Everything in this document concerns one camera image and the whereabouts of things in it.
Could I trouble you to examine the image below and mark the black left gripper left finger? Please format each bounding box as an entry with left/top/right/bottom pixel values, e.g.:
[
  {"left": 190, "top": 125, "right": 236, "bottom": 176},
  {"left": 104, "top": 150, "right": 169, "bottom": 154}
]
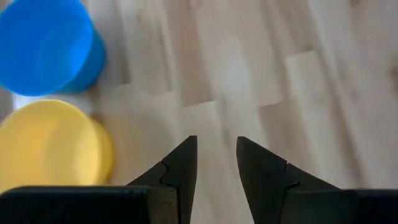
[{"left": 126, "top": 135, "right": 199, "bottom": 224}]

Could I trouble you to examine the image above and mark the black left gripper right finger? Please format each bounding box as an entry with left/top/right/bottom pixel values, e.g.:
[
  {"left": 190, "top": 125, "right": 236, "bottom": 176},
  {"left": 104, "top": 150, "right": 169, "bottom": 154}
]
[{"left": 236, "top": 136, "right": 357, "bottom": 224}]

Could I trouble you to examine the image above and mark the small yellow bowl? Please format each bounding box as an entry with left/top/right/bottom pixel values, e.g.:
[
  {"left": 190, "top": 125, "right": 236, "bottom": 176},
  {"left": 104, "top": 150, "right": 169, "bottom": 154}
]
[{"left": 0, "top": 98, "right": 114, "bottom": 192}]

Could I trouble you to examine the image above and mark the small blue bowl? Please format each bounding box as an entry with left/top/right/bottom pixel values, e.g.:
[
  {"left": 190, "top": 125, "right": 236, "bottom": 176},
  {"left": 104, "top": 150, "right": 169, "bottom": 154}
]
[{"left": 0, "top": 0, "right": 107, "bottom": 97}]

